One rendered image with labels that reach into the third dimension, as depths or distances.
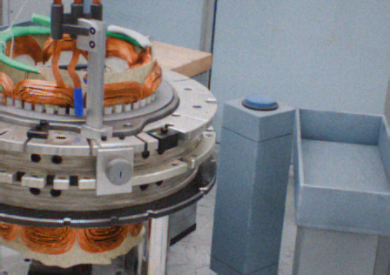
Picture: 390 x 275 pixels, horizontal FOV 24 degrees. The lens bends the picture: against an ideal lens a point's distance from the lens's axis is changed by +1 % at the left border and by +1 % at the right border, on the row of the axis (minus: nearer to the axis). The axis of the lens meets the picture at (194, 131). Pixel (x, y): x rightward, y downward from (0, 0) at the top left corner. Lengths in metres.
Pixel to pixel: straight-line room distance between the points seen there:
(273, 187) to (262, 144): 0.07
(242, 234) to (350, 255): 0.27
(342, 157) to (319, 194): 0.20
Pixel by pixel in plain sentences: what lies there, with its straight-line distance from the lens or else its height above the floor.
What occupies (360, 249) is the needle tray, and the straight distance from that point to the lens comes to 1.03.
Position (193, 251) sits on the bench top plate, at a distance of 1.38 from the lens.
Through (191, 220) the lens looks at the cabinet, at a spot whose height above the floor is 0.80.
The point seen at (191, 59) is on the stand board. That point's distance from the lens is 1.31.
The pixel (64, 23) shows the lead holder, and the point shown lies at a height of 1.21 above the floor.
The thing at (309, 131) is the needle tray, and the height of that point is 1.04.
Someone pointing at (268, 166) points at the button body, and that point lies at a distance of 1.24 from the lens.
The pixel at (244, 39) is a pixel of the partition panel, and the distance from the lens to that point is 3.46.
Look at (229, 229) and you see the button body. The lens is 1.28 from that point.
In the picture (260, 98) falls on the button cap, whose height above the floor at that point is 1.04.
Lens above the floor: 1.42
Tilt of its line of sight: 20 degrees down
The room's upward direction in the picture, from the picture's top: 4 degrees clockwise
